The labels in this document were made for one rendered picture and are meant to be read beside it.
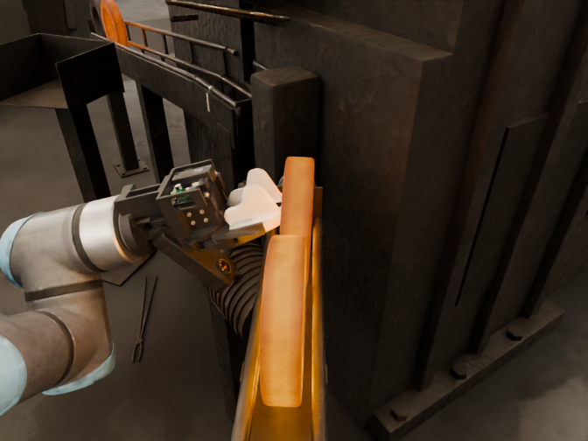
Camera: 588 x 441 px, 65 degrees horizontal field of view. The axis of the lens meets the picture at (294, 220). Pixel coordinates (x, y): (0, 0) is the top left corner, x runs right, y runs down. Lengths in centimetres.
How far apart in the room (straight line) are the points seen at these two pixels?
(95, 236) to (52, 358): 14
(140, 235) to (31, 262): 13
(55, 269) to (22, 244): 5
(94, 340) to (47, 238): 13
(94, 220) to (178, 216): 10
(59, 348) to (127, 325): 92
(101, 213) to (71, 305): 12
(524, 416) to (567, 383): 17
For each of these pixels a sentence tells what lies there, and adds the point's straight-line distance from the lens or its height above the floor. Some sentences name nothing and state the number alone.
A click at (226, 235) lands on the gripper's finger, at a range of 53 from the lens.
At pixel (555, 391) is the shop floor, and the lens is 143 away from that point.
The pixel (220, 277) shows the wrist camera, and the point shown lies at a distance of 59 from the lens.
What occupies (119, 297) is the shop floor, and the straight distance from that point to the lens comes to 157.
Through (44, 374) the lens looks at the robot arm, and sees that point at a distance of 55.
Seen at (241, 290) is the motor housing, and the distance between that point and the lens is 75.
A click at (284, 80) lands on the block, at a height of 80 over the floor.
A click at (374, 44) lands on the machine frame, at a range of 70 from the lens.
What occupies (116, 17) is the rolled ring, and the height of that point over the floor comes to 70.
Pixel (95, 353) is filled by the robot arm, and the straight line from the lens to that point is 63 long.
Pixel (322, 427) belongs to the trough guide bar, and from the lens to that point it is 39.
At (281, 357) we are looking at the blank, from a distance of 37.
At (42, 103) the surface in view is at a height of 60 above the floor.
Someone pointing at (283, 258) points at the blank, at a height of 80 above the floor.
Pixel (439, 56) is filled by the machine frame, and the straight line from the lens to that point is 66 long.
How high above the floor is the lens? 104
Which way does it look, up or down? 36 degrees down
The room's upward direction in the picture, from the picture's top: straight up
